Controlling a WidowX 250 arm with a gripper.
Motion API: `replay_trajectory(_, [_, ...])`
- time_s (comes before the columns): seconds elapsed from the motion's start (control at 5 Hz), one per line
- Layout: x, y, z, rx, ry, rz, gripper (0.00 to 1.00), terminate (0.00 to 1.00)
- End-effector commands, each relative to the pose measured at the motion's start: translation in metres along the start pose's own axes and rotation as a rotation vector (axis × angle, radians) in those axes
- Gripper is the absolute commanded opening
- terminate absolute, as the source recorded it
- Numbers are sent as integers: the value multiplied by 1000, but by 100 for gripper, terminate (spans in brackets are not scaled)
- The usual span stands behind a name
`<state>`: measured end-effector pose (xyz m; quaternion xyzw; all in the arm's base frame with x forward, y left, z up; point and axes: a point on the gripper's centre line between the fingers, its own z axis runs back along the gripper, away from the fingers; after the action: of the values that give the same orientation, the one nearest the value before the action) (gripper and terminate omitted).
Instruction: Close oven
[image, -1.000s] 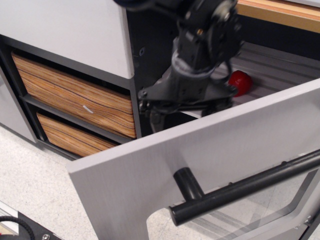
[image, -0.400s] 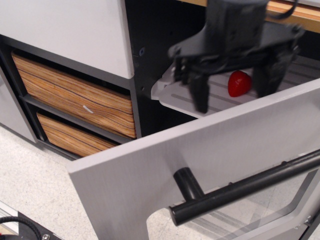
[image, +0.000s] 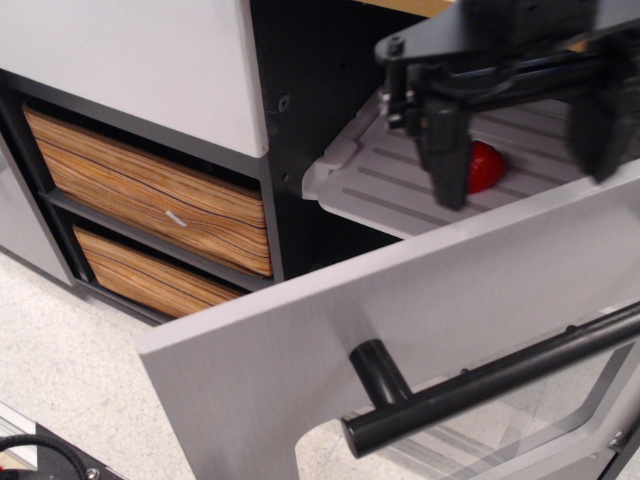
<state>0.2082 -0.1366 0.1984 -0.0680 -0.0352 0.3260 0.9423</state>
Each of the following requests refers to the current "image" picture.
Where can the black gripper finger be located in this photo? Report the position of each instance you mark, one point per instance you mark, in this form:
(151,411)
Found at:
(444,146)
(602,124)

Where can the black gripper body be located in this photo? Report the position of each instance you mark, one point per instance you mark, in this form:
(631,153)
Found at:
(481,54)

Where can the black oven door handle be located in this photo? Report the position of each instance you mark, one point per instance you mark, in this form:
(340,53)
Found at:
(398,412)

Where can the grey toy oven door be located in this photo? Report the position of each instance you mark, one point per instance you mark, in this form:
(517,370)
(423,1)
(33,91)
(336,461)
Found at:
(241,383)

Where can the white oven rack tray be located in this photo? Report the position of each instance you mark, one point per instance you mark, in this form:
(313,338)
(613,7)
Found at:
(372,175)

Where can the red toy strawberry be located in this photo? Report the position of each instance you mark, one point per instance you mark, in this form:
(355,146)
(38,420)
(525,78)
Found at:
(487,167)

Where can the wooden countertop edge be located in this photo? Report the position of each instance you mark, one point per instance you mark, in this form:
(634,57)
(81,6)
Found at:
(423,8)

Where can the upper wood-grain storage bin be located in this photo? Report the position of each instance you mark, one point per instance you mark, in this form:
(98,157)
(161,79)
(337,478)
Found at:
(193,210)

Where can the wood-grain storage bin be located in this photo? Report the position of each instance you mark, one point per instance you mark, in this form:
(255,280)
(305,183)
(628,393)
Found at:
(193,210)
(148,279)

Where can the grey toy kitchen cabinet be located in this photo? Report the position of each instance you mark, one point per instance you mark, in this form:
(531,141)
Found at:
(184,70)

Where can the lower wood-grain storage bin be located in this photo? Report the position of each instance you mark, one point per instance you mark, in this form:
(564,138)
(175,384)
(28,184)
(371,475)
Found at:
(148,279)

